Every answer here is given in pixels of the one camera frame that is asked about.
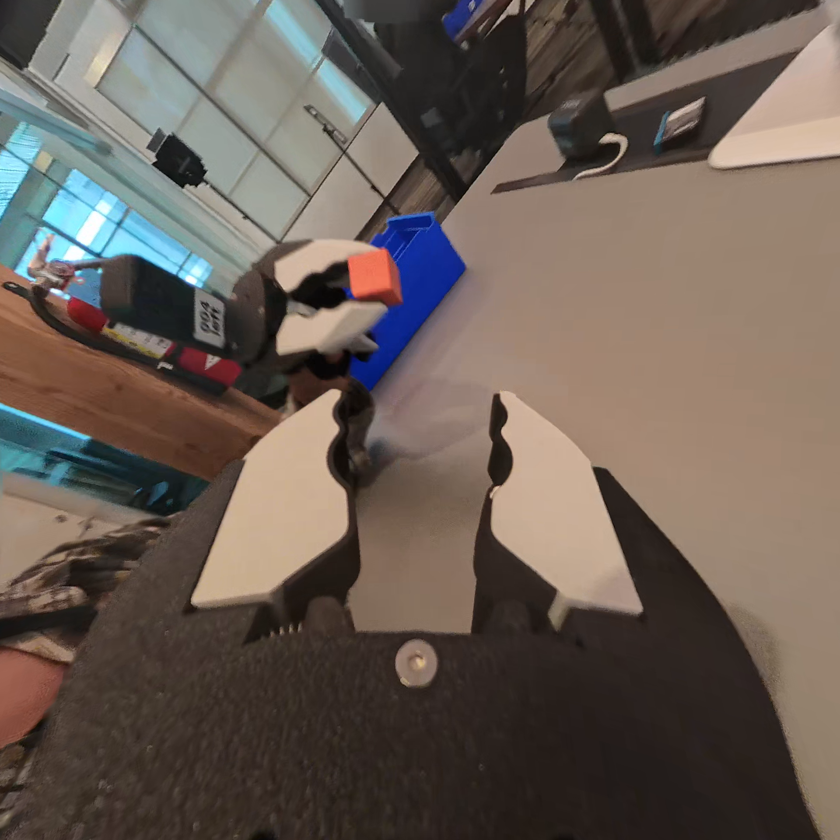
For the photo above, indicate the person's left hand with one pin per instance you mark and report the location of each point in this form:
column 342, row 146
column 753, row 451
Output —
column 308, row 394

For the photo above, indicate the wooden top desk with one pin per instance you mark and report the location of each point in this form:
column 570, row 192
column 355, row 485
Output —
column 98, row 400

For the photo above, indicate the black studio light on stand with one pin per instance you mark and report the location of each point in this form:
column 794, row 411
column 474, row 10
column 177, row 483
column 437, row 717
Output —
column 178, row 161

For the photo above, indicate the white monitor base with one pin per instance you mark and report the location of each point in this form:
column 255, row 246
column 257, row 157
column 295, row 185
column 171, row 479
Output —
column 781, row 124

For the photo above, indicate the black power box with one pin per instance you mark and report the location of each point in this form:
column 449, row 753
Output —
column 581, row 128

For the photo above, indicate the blue-edged black box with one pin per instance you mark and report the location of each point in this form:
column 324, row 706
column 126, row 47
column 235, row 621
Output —
column 686, row 121

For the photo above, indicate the red wooden cube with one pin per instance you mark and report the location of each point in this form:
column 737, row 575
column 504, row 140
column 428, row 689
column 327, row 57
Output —
column 374, row 275

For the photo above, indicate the black light stand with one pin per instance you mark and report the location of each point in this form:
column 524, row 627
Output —
column 334, row 134

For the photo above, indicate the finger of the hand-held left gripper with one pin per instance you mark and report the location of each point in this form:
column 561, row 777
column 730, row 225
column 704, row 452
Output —
column 328, row 328
column 321, row 253

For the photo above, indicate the blue plastic bin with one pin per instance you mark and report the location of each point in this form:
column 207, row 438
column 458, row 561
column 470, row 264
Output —
column 420, row 289

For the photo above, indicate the red canister with labels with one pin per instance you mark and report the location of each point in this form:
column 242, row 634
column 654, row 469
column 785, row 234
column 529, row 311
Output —
column 210, row 367

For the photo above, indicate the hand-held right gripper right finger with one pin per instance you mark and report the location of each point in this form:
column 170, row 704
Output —
column 558, row 518

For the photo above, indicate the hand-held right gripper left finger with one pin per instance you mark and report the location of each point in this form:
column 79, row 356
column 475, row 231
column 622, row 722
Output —
column 275, row 512

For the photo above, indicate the black desk frame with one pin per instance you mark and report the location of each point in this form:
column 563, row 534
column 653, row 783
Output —
column 446, row 98

